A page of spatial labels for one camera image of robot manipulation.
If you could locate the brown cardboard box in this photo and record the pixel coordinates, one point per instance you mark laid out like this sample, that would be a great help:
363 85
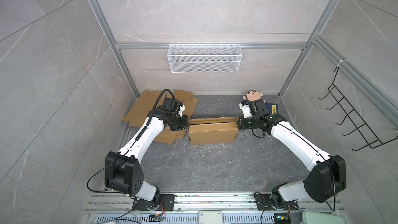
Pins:
212 130

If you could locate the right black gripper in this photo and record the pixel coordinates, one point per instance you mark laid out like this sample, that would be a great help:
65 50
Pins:
240 122

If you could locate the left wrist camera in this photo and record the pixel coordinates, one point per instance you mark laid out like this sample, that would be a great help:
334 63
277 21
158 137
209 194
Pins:
181 109

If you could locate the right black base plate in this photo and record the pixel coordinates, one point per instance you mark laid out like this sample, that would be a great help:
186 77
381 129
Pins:
267 202

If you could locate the plush doll striped shirt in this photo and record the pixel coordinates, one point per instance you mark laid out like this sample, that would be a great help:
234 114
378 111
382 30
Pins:
253 95

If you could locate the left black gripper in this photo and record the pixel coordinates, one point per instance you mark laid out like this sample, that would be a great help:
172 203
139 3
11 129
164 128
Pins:
185 123

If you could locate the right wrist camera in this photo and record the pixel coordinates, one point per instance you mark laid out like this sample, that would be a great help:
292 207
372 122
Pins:
245 107

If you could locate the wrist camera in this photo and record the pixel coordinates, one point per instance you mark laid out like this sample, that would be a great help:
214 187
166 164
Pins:
245 107
181 109

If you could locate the aluminium mounting rail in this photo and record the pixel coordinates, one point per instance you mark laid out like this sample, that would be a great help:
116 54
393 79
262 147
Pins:
229 202

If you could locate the white wire mesh basket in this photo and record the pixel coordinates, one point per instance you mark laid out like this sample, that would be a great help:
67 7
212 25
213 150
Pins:
215 58

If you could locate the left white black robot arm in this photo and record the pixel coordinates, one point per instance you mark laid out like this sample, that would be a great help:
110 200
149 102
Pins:
123 172

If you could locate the dark blue book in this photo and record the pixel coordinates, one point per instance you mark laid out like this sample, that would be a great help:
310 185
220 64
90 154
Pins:
271 107

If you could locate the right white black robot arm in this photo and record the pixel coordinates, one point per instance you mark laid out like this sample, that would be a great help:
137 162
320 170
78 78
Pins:
327 173

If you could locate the white electrical box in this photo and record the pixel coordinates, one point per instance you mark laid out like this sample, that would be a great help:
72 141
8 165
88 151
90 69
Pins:
210 217

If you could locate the pale green container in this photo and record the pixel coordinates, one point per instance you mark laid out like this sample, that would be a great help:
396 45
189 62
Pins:
311 217

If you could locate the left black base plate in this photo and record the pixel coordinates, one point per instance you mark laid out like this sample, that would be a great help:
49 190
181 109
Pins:
160 202

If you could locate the black wire hook rack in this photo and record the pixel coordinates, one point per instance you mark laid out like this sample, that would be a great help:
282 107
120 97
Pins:
360 126

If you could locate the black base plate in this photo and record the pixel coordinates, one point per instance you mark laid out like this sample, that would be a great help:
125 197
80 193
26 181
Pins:
160 202
267 202

